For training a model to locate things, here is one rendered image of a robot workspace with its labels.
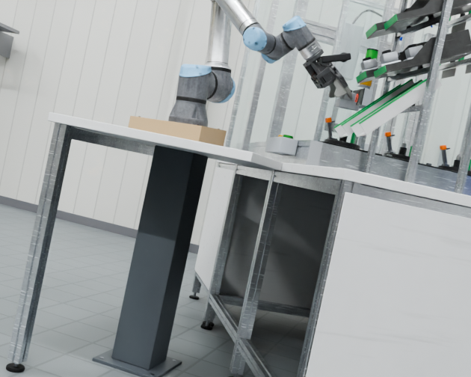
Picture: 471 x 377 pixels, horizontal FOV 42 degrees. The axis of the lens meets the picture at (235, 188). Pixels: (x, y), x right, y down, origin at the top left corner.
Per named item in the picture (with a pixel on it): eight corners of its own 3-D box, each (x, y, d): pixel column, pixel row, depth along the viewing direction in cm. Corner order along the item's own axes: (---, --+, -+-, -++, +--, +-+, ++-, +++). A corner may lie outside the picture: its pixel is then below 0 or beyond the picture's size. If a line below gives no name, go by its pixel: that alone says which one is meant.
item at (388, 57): (383, 73, 192) (378, 51, 192) (379, 75, 197) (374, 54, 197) (409, 67, 193) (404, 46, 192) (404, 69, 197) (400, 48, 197)
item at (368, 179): (342, 179, 159) (345, 168, 159) (232, 164, 306) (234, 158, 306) (765, 271, 188) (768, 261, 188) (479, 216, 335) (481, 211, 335)
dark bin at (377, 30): (376, 31, 202) (371, 8, 202) (366, 39, 215) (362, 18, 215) (457, 12, 203) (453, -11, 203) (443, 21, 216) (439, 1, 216)
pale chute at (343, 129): (348, 135, 203) (341, 124, 203) (340, 138, 216) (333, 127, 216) (419, 90, 203) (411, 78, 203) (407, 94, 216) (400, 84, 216)
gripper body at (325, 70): (318, 90, 229) (300, 63, 227) (336, 76, 230) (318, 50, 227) (325, 89, 222) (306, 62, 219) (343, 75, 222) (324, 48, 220)
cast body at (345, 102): (339, 106, 225) (342, 87, 225) (334, 106, 229) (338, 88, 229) (359, 111, 227) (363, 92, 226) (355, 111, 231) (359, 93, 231)
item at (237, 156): (47, 120, 198) (48, 111, 198) (158, 147, 284) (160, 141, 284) (250, 161, 178) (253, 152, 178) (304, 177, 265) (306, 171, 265)
